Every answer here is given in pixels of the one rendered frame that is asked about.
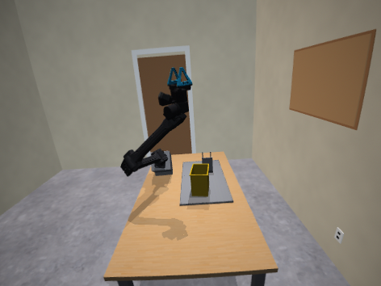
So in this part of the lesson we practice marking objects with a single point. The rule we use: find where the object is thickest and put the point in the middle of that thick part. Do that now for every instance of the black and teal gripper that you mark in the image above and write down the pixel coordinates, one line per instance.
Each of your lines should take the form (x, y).
(174, 85)

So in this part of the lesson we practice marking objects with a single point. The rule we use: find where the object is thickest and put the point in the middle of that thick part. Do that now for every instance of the yellow open-top bin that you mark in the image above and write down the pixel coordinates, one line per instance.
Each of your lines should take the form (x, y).
(199, 179)

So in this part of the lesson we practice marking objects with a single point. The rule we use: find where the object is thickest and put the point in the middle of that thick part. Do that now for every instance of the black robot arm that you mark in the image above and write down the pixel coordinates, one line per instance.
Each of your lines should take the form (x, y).
(174, 115)

